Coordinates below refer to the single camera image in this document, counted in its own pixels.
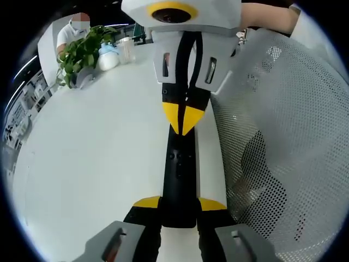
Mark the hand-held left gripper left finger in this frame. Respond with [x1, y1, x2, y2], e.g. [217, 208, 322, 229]
[76, 195, 163, 262]

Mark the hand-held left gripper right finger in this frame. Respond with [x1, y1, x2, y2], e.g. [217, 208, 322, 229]
[196, 198, 278, 262]

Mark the black remote control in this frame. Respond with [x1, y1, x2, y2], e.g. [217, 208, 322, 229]
[161, 122, 202, 229]

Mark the clear plastic cup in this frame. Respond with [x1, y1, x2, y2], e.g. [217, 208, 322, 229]
[117, 37, 136, 65]

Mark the green board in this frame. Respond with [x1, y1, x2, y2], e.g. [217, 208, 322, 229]
[133, 23, 147, 44]

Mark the white spray bottle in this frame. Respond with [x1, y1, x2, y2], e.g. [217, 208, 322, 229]
[97, 43, 121, 72]

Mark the grey mesh chair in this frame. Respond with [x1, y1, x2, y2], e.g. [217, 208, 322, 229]
[211, 27, 349, 262]

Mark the person's white shirt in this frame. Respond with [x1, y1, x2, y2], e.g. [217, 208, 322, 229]
[289, 3, 341, 74]

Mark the green potted plant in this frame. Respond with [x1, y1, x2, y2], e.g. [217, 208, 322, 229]
[56, 25, 118, 90]

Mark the white square pillar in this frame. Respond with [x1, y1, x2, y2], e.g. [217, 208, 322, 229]
[37, 20, 71, 88]

